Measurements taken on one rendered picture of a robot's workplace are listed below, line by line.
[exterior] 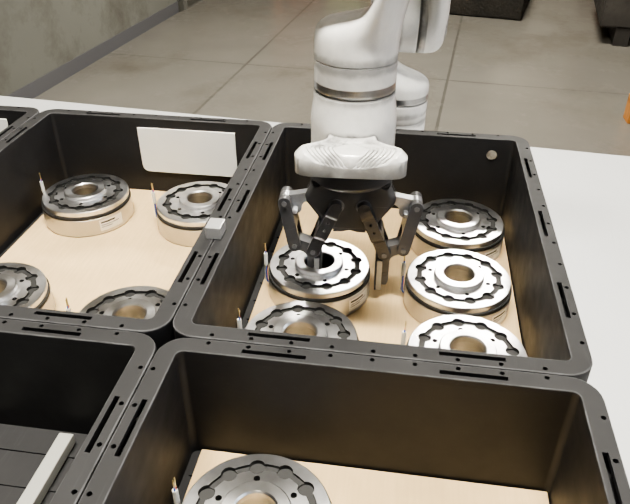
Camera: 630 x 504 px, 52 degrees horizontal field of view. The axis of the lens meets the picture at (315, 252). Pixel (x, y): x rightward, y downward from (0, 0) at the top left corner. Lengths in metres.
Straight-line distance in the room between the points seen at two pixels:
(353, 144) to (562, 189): 0.72
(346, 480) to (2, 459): 0.26
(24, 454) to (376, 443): 0.27
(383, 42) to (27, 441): 0.42
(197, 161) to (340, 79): 0.35
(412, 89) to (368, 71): 0.44
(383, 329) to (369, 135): 0.19
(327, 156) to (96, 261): 0.34
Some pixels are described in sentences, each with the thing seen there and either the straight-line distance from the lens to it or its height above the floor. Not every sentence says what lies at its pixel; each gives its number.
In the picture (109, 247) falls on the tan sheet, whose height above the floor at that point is 0.83.
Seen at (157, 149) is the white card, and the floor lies 0.89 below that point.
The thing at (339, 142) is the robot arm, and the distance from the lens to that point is 0.54.
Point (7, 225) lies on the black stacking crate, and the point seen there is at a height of 0.85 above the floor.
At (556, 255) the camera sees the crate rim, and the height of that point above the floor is 0.93.
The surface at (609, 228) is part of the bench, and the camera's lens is 1.13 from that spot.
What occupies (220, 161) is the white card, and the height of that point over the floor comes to 0.88.
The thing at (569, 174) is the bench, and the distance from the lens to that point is 1.28.
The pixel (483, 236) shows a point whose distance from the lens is 0.74.
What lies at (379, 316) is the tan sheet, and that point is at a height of 0.83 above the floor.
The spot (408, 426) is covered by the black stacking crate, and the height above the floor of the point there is 0.88.
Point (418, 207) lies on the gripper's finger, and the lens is 0.61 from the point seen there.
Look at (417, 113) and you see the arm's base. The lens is 0.99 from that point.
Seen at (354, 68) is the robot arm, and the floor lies 1.07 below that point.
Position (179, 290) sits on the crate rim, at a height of 0.93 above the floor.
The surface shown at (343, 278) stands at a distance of 0.64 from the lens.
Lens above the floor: 1.24
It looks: 34 degrees down
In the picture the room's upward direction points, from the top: straight up
